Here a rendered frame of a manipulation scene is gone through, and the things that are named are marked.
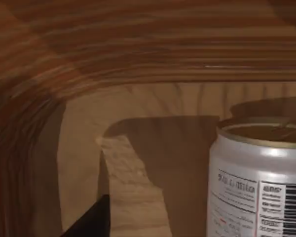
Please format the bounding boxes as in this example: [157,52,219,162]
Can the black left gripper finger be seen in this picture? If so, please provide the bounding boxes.
[61,194,111,237]

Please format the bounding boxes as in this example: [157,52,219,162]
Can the silver and white can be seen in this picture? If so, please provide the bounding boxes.
[206,117,296,237]

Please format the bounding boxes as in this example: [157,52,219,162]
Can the wooden cupboard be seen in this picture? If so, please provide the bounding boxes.
[0,0,296,237]

